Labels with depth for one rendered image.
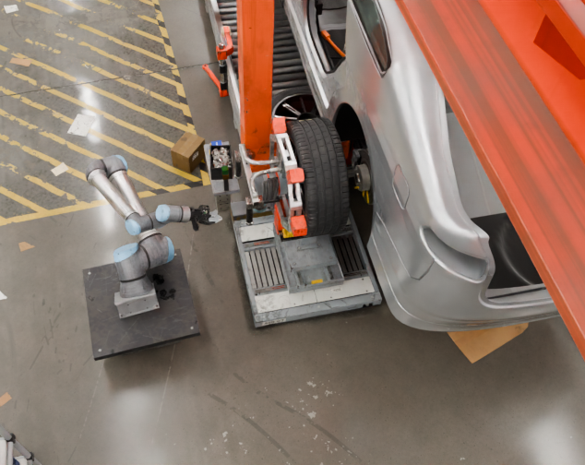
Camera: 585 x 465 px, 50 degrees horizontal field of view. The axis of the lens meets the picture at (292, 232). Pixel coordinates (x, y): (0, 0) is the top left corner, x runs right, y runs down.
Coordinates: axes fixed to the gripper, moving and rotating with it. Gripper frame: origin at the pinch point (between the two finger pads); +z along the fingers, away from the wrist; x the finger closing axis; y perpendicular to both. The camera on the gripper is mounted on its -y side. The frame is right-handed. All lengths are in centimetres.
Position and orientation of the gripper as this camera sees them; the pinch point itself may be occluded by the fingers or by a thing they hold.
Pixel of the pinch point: (219, 219)
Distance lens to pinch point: 359.5
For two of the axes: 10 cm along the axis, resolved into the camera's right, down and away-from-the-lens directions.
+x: -3.1, -7.9, 5.3
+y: 4.5, -6.1, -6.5
